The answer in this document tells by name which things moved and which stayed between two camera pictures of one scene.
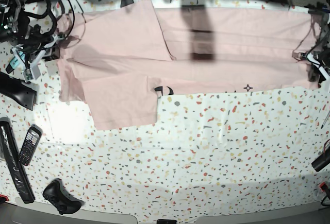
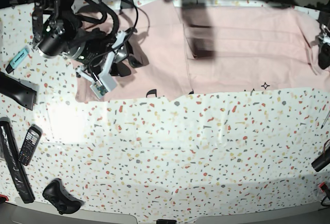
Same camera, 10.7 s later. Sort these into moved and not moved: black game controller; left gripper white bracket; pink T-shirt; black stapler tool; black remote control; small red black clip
Moved: pink T-shirt; left gripper white bracket
Not moved: black stapler tool; black game controller; small red black clip; black remote control
